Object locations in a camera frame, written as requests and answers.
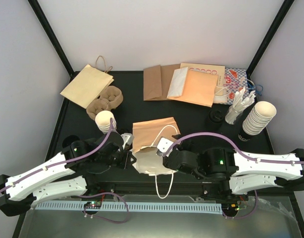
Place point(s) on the beige bag with red circles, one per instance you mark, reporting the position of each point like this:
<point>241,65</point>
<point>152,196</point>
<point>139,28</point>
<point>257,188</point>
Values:
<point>206,68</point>

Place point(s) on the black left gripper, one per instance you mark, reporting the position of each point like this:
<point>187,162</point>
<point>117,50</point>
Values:
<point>125,163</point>

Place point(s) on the brown kraft paper bag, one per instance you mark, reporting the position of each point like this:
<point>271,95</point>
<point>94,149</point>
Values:
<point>157,80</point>

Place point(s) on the stack of black cup lids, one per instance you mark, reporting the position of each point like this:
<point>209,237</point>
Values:
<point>214,120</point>

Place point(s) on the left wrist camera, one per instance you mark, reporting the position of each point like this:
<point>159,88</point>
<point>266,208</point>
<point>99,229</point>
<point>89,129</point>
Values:
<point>127,140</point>

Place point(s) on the white paper bag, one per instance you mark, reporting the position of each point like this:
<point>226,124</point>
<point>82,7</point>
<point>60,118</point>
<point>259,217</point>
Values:
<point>177,83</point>

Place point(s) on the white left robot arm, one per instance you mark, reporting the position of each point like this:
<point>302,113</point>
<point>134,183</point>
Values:
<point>72,172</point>

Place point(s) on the light blue cable duct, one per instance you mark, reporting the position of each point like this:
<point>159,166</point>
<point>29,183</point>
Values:
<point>159,207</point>

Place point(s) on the orange paper bag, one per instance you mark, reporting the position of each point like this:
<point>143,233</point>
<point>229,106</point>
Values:
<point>199,88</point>
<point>147,135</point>

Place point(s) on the blue checkered paper bag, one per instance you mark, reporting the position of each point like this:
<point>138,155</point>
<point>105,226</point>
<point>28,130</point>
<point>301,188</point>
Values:
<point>235,80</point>

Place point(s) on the black frame post left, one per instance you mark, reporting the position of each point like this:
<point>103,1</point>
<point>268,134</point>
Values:
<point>37,9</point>

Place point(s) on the black frame post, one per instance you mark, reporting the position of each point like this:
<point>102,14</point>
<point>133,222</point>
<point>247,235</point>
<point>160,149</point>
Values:
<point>37,9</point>
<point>281,14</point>

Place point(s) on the tan paper bag with handles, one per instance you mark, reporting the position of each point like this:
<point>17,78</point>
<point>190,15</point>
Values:
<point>88,84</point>

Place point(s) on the stack of white paper cups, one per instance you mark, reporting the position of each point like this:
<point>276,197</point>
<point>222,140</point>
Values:
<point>102,121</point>

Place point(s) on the black frame post right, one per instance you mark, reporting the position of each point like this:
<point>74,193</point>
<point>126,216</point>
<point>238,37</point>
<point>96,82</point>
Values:
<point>281,14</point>

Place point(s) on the stack of pulp cup carriers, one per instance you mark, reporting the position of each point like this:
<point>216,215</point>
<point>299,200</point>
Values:
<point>109,99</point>

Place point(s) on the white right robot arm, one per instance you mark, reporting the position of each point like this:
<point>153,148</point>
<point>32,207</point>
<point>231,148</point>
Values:
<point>229,172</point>

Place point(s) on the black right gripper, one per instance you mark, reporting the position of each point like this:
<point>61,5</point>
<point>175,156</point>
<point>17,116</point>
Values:
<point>165,163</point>

